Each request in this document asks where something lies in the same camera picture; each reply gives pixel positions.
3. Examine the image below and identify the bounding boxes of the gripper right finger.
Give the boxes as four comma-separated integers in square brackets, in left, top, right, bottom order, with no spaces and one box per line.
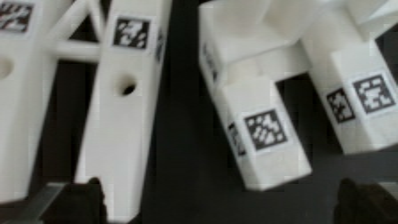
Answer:
[335,178,398,224]

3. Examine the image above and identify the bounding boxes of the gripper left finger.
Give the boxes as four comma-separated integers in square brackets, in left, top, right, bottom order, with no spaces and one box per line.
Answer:
[43,178,109,224]

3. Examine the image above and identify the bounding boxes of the white chair leg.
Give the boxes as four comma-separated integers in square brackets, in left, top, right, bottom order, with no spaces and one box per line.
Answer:
[202,55,313,191]
[303,10,398,155]

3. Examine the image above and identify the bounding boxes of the white chair back frame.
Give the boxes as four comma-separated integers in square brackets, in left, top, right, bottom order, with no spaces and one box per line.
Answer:
[0,0,173,223]

